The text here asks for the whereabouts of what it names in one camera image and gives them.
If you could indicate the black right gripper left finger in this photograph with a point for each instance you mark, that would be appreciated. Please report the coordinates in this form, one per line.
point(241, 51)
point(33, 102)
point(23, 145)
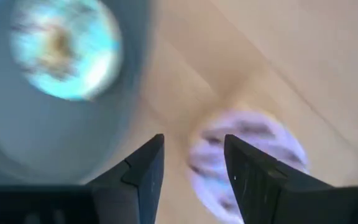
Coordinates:
point(129, 193)

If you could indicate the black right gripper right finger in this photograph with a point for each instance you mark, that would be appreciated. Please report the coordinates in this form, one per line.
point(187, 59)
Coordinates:
point(266, 193)

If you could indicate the pink glazed donut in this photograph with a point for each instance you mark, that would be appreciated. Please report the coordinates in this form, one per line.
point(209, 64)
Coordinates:
point(210, 174)

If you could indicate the dark grey plate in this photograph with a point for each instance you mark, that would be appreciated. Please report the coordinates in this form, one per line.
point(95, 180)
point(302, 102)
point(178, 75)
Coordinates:
point(42, 140)

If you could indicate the mint green glazed donut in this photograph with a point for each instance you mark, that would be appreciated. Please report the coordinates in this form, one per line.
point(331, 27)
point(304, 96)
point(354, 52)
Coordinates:
point(82, 62)

